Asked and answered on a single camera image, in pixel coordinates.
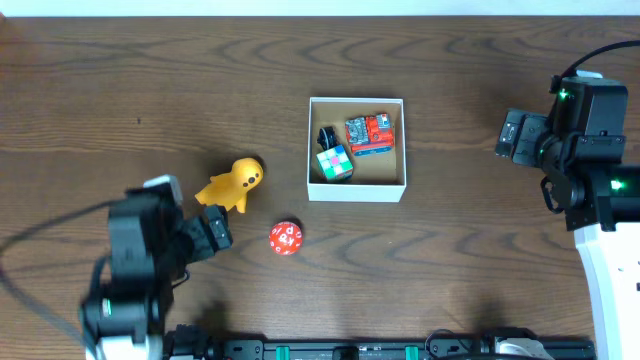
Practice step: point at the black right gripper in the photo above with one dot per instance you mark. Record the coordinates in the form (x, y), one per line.
(511, 133)

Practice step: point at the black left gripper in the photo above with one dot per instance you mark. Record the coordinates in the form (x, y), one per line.
(218, 228)

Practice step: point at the orange rubber duck toy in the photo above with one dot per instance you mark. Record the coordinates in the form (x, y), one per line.
(230, 190)

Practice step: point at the red polyhedral die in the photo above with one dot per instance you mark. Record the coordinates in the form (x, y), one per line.
(286, 238)

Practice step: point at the multicolour puzzle cube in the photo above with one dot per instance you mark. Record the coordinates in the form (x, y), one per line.
(335, 164)

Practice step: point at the black round cap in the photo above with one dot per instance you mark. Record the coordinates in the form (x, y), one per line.
(327, 138)

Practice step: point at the red grey toy truck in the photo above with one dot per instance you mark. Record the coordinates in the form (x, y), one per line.
(368, 135)

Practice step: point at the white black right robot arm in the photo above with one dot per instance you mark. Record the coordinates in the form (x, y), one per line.
(600, 203)

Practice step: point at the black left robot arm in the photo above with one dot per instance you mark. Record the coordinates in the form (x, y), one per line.
(132, 289)

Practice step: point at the white cardboard box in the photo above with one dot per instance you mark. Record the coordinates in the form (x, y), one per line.
(376, 178)

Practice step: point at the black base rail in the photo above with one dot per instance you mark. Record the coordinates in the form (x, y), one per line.
(190, 342)

